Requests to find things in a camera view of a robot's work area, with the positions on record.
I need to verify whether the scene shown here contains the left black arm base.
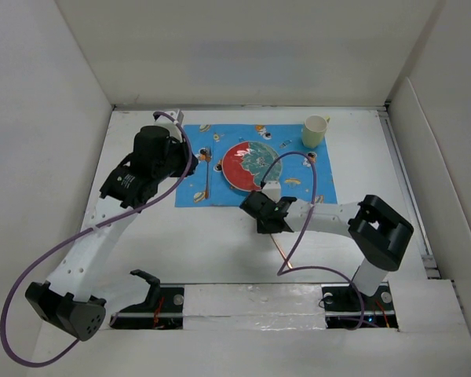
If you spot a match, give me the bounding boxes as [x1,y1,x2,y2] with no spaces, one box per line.
[109,269,184,330]

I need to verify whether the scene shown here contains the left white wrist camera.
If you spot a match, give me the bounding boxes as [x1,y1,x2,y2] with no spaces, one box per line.
[153,109,184,127]

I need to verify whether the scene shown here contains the red and teal plate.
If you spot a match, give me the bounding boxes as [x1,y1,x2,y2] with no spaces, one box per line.
[221,141,279,192]

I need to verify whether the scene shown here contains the blue astronaut print cloth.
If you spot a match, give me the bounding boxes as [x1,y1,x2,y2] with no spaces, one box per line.
[175,124,337,207]

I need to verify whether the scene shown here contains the pale yellow mug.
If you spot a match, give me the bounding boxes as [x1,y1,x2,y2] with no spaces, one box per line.
[301,115,330,148]

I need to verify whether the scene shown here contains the copper fork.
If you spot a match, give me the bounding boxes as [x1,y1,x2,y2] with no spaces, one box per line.
[204,146,213,199]

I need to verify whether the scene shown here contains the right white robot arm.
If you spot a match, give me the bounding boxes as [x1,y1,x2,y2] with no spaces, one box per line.
[239,191,414,309]

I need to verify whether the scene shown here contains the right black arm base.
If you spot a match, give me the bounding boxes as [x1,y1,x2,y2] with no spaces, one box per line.
[318,282,398,330]

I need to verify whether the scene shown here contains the copper spoon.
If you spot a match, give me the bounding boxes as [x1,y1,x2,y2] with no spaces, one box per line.
[270,234,293,269]

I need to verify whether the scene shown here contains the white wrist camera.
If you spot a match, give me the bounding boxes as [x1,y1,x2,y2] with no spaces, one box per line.
[153,109,184,127]
[261,181,281,203]

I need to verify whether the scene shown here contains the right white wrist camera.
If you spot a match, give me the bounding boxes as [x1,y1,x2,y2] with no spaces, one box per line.
[261,181,281,203]

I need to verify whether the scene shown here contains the metal rail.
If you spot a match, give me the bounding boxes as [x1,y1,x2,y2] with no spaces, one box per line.
[117,309,396,319]

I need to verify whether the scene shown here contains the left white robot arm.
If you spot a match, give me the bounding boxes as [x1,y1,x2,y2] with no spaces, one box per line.
[25,124,196,341]

